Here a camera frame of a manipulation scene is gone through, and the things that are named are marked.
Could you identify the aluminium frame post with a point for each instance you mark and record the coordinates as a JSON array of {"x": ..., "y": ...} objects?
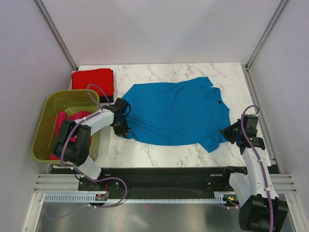
[
  {"x": 55, "y": 33},
  {"x": 266, "y": 33}
]

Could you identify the left aluminium frame post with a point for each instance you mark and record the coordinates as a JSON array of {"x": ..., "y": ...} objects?
[{"x": 55, "y": 33}]

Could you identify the folded black t shirt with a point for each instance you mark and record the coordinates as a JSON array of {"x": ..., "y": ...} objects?
[{"x": 106, "y": 99}]

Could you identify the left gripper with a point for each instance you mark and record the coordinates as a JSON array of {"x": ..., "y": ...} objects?
[{"x": 124, "y": 131}]

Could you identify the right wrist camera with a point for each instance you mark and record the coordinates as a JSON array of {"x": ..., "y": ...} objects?
[{"x": 250, "y": 125}]

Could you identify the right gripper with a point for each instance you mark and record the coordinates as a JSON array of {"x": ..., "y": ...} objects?
[{"x": 226, "y": 132}]

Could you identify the right aluminium frame post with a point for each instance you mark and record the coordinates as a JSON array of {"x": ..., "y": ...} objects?
[{"x": 266, "y": 33}]

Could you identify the folded red t shirt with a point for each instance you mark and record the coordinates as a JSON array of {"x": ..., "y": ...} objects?
[{"x": 103, "y": 78}]

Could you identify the olive green plastic bin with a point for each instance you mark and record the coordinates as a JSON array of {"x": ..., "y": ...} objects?
[{"x": 69, "y": 101}]

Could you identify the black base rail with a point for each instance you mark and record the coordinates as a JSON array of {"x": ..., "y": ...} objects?
[{"x": 164, "y": 182}]

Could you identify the white slotted cable duct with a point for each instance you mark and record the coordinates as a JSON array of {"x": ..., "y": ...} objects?
[{"x": 87, "y": 197}]

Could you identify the blue t shirt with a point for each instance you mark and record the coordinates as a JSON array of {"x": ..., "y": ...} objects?
[{"x": 173, "y": 114}]

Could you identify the pink t shirt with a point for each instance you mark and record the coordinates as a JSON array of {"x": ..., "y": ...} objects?
[{"x": 61, "y": 116}]

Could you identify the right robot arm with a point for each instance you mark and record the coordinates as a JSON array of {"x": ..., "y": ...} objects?
[{"x": 261, "y": 209}]

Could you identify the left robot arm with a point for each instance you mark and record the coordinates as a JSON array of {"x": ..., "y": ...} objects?
[{"x": 72, "y": 145}]

